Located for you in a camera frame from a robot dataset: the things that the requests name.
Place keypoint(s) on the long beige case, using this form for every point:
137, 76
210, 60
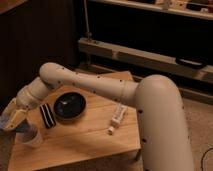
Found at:
144, 59

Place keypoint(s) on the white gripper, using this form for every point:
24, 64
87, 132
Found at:
17, 116

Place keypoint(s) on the black case handle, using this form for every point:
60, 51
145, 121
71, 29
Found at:
190, 64

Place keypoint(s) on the black round bowl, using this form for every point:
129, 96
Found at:
69, 106

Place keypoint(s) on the black white striped cloth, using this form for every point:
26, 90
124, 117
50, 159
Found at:
47, 116

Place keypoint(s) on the background shelf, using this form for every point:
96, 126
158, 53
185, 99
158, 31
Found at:
166, 6

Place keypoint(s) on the small wooden table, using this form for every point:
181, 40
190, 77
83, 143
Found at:
83, 139

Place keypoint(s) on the metal vertical pole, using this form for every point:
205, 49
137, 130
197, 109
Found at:
88, 33

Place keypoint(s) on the white tube with cap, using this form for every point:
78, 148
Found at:
117, 118

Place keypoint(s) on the white ceramic cup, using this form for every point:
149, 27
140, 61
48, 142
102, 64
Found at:
29, 135

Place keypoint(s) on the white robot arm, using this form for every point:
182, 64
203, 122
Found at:
163, 127

